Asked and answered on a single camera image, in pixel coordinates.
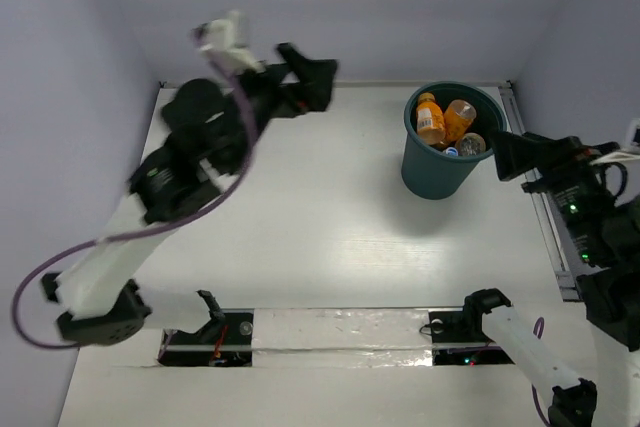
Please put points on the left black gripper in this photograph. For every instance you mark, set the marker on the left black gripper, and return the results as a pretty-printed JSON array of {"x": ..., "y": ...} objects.
[{"x": 288, "y": 92}]

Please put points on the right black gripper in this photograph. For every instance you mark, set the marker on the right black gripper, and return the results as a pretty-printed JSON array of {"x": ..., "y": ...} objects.
[{"x": 556, "y": 157}]

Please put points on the clear plastic water bottle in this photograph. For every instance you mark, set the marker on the clear plastic water bottle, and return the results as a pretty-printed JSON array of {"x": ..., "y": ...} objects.
[{"x": 470, "y": 144}]

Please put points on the tall orange labelled bottle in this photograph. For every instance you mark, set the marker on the tall orange labelled bottle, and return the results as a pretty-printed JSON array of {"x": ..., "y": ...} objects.
[{"x": 458, "y": 117}]

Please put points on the orange juice bottle gold cap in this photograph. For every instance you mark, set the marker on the orange juice bottle gold cap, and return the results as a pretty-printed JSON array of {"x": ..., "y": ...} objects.
[{"x": 430, "y": 123}]

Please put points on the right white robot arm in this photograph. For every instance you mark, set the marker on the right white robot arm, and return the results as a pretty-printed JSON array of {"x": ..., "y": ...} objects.
[{"x": 605, "y": 235}]

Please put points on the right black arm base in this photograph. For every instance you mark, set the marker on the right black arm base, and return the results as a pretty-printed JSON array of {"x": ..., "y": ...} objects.
[{"x": 455, "y": 342}]

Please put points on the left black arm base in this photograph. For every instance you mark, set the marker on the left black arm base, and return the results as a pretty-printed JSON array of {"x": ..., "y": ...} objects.
[{"x": 229, "y": 344}]

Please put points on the dark teal plastic bin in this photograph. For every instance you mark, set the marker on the dark teal plastic bin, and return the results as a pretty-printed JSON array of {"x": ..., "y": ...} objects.
[{"x": 430, "y": 171}]

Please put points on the silver tape strip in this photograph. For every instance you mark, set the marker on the silver tape strip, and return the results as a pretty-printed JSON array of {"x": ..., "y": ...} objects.
[{"x": 340, "y": 338}]

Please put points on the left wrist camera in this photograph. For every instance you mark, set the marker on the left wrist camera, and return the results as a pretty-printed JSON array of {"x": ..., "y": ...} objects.
[{"x": 226, "y": 40}]

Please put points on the right side metal rail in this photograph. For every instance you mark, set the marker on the right side metal rail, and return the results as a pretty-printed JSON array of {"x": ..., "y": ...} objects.
[{"x": 564, "y": 278}]

